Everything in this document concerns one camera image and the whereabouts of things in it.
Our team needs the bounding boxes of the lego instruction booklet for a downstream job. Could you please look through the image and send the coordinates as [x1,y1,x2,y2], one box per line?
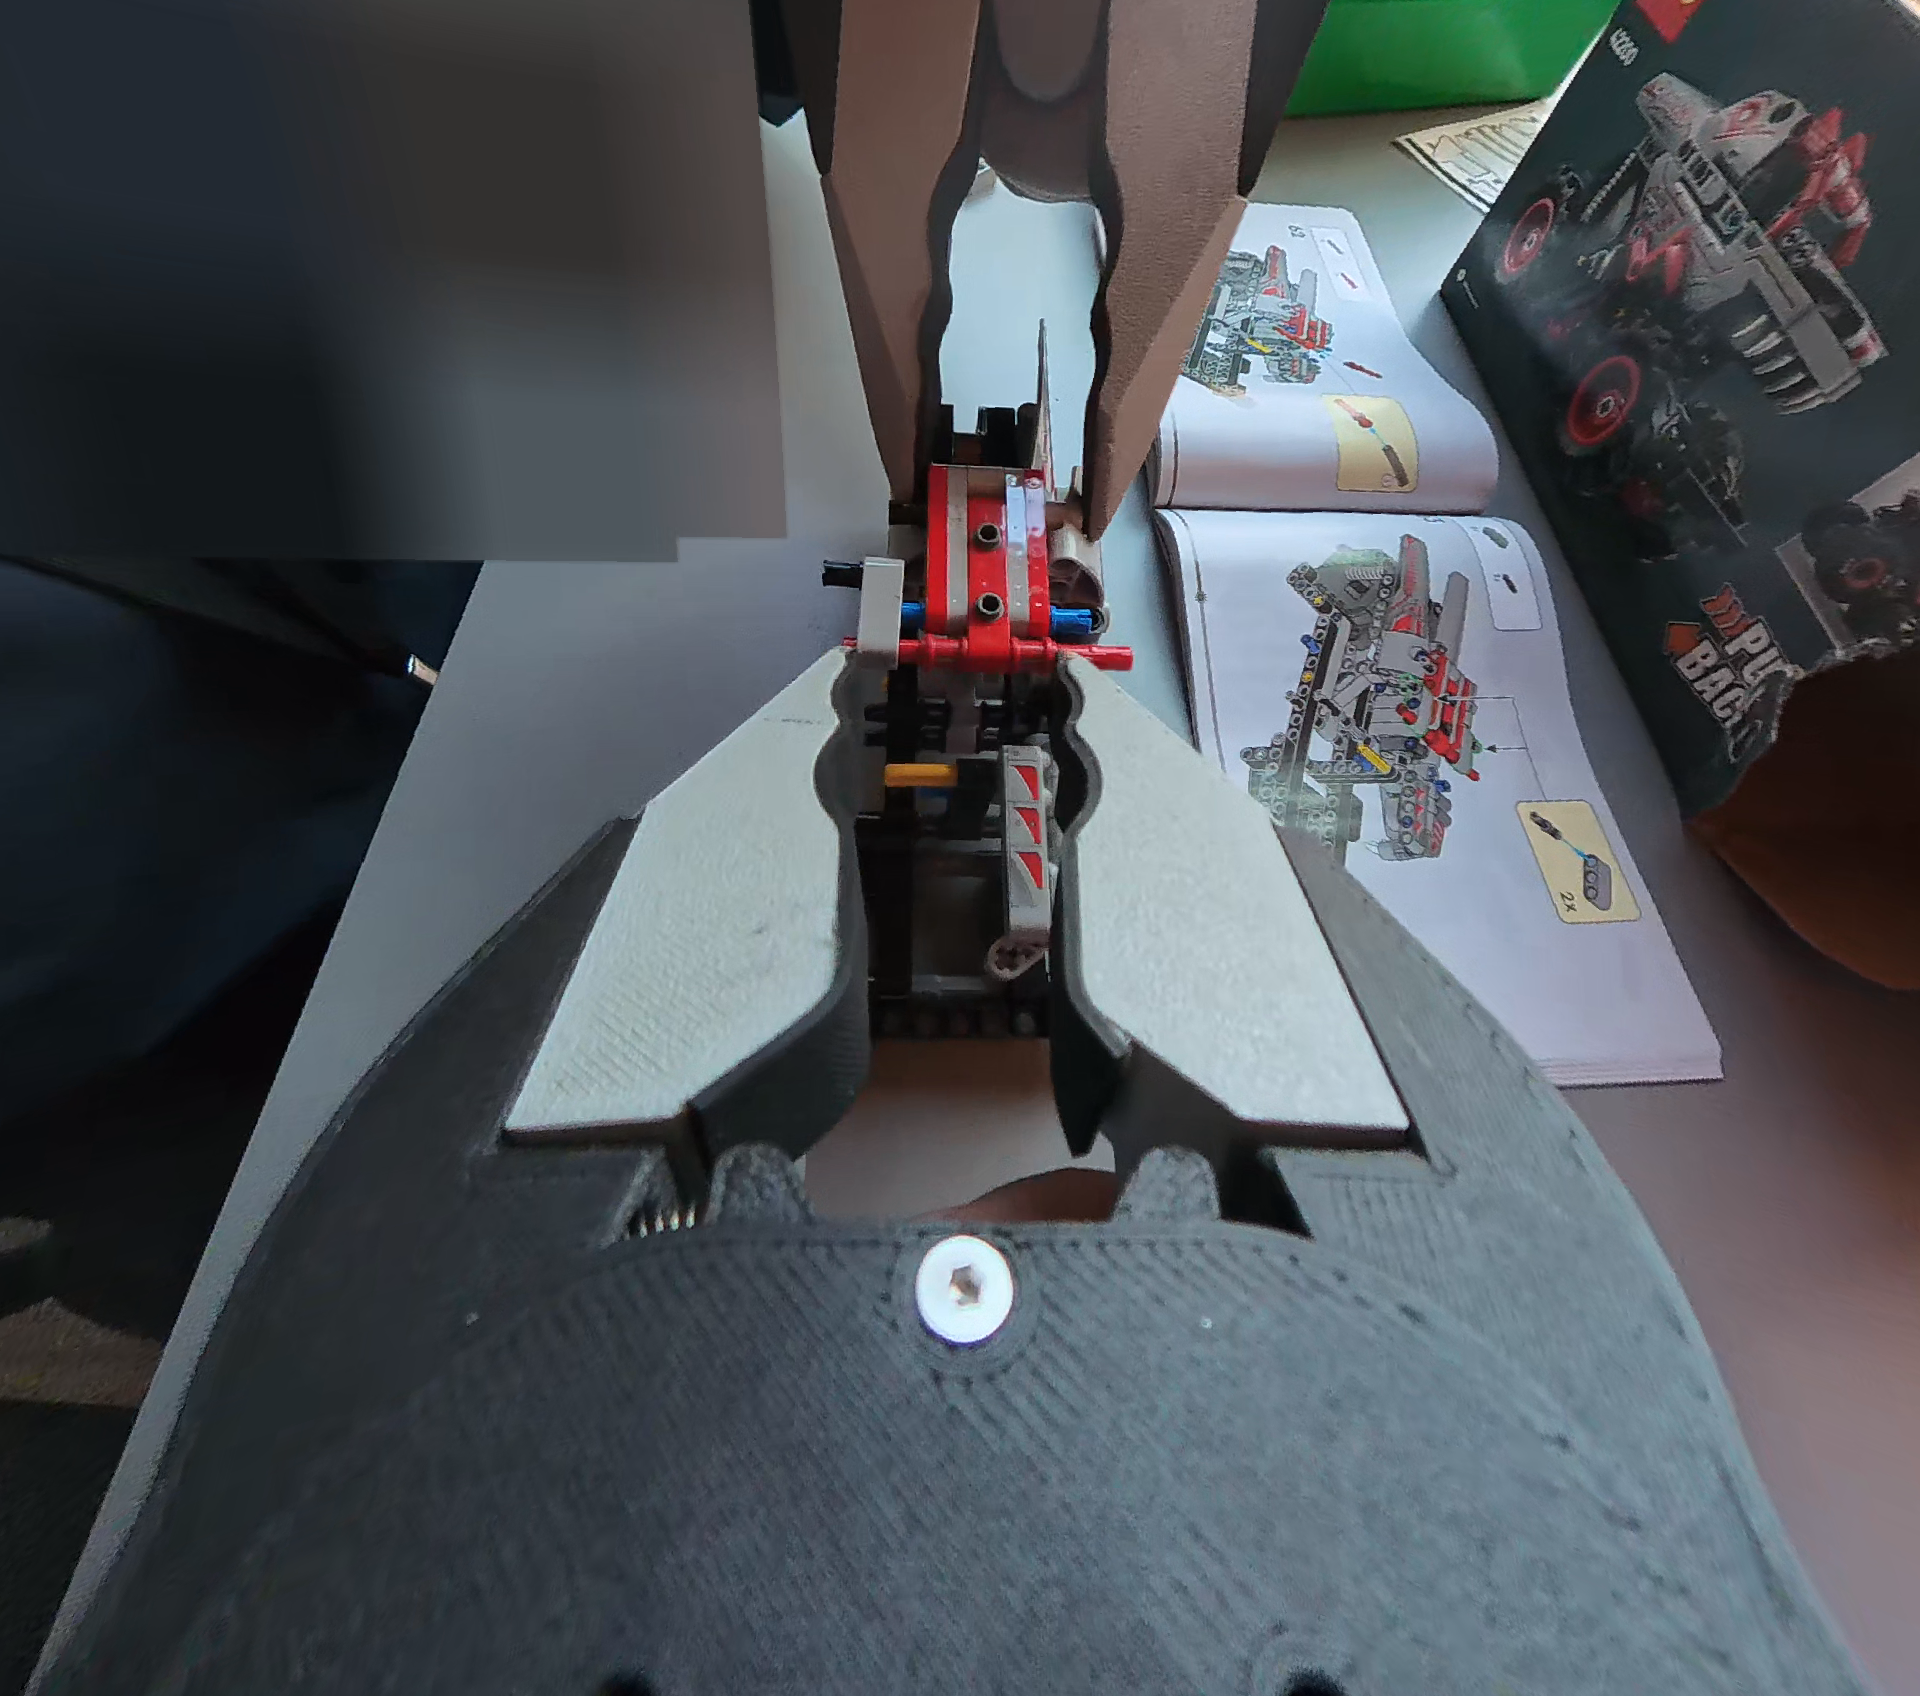
[1146,205,1724,1085]

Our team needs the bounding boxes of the lego truck chassis model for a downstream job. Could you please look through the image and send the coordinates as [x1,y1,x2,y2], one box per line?
[823,319,1133,1041]

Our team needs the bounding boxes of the light grey two-hole lego beam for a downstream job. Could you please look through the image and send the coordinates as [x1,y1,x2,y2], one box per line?
[823,551,908,658]

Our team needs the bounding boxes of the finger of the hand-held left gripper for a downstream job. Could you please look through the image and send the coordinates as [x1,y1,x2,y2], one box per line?
[818,0,988,506]
[1085,0,1273,531]

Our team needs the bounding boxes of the lego sticker sheet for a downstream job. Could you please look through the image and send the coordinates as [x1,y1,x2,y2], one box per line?
[1398,100,1548,210]

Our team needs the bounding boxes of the black lego set box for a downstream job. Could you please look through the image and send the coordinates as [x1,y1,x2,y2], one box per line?
[1439,0,1920,994]

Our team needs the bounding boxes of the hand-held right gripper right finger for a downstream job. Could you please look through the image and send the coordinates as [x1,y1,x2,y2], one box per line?
[1048,651,1411,1186]

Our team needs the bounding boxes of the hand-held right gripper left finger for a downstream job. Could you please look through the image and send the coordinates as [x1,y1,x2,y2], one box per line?
[501,649,877,1155]

